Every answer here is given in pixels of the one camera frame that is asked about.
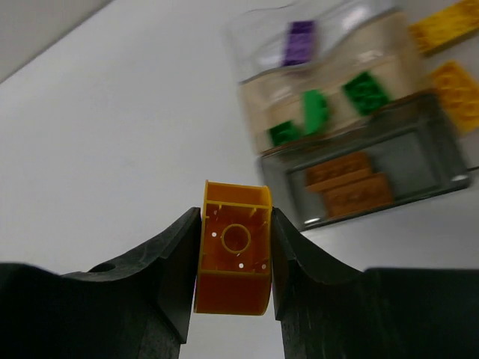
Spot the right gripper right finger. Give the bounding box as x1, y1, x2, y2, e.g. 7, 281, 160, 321
271, 209, 478, 358

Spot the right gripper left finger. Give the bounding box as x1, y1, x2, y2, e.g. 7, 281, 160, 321
1, 207, 201, 358

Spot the yellow rounded block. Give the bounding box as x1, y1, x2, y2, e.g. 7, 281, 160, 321
194, 181, 272, 316

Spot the brown lego brick angled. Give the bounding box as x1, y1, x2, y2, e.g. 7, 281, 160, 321
323, 173, 394, 218

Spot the brown lego brick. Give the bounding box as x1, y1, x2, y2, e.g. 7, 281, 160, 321
305, 151, 373, 192

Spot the green small lego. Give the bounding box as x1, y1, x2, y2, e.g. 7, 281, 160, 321
341, 71, 391, 116

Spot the yellow lego brick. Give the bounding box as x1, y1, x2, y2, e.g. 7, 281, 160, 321
430, 61, 478, 134

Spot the purple small lego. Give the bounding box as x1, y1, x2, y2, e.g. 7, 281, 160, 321
282, 20, 316, 67

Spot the yellow black striped lego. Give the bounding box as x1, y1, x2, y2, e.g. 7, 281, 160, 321
409, 0, 478, 56

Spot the clear tall side bin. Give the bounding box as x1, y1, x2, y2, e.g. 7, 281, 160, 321
399, 1, 478, 82

